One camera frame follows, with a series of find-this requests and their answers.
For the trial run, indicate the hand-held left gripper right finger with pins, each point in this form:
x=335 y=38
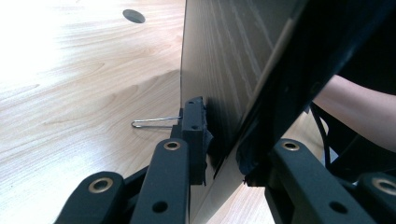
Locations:
x=252 y=161

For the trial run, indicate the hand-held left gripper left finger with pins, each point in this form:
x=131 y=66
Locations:
x=193 y=124

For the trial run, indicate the dark board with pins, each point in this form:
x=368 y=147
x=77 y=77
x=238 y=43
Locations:
x=224 y=62

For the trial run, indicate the black binder clip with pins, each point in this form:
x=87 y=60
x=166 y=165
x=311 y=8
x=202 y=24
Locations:
x=155 y=119

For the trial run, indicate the dark round table grommet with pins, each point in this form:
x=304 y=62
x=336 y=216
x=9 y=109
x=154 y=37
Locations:
x=134 y=16

